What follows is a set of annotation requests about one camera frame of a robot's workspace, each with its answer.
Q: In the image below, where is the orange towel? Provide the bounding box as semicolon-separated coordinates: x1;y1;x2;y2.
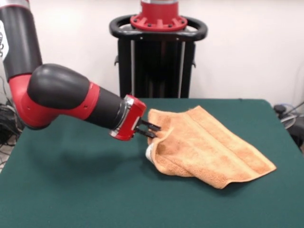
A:
145;105;277;190

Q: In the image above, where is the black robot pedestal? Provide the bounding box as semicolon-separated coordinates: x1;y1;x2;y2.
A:
109;14;209;99

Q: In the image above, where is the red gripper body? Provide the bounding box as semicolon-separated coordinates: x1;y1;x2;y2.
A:
109;94;147;141

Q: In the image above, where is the dark green table cloth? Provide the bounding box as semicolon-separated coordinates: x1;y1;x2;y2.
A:
0;97;304;228

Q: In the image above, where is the small black device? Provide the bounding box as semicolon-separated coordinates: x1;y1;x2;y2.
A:
273;104;287;114

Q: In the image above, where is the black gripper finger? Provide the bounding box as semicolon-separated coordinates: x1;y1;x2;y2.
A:
136;128;158;139
140;118;162;131

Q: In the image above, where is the black cable tangle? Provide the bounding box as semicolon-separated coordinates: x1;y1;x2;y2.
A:
0;76;29;167

